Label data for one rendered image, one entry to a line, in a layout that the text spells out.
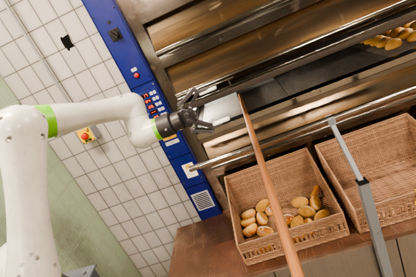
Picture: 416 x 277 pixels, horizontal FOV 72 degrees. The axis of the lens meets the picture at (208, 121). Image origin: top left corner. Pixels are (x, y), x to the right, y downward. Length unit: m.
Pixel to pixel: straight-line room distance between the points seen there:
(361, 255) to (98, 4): 1.82
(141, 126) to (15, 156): 0.47
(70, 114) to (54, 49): 0.85
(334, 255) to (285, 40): 1.12
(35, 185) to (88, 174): 1.24
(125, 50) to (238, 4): 0.65
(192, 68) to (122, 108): 0.63
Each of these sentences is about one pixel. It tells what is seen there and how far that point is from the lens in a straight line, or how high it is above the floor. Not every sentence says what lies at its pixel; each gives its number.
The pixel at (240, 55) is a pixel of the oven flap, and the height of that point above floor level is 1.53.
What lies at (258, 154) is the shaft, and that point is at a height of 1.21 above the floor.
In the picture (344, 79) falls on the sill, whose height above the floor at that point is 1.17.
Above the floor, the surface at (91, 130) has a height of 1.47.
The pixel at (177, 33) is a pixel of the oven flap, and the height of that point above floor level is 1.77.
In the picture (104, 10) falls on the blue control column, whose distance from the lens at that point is 1.68.
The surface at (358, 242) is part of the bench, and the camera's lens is 1.65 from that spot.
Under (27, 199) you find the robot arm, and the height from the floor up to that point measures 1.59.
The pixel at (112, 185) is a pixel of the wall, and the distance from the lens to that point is 2.09.
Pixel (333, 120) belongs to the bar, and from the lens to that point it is 1.42.
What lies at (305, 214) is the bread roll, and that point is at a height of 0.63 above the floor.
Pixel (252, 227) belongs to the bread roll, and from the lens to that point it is 1.76.
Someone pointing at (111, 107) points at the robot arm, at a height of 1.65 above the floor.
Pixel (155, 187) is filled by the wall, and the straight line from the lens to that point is 2.01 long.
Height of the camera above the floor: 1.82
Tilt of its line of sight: 20 degrees down
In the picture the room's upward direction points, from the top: 25 degrees counter-clockwise
